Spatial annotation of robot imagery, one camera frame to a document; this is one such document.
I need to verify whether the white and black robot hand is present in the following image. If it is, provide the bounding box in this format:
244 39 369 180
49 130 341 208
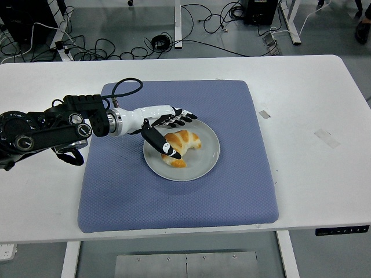
120 104 198 160

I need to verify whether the golden croissant bread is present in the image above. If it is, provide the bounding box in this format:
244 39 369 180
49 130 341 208
161 129 203 169

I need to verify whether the grey round plate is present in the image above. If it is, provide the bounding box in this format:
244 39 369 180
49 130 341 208
143 118 221 182

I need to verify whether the blue quilted mat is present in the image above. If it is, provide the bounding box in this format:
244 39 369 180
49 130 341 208
77 80 280 235

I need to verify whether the white desk leg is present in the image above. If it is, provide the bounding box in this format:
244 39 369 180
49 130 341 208
173 0 183 49
278 0 302 46
48 0 72 62

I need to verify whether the grey foot pedal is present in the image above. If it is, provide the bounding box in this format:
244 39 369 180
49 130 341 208
261 32 282 56

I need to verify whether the black computer box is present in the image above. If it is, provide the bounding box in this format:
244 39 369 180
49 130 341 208
242 0 278 26

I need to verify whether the black cabinet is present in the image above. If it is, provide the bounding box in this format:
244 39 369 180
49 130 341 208
0 0 66 46

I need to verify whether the white table leg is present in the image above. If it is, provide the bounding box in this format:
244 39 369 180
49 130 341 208
60 240 82 278
275 231 301 278

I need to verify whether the large clear tape piece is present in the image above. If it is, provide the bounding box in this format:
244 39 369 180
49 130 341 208
313 127 341 149

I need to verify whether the white power strip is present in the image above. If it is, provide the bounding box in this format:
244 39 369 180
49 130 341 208
0 244 18 262

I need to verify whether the black table control panel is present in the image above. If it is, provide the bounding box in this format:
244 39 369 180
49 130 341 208
315 225 371 237

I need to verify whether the person's foot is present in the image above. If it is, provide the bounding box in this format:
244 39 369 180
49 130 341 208
354 19 371 45

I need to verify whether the coiled black cable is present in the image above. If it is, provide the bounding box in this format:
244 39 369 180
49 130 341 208
150 34 172 50

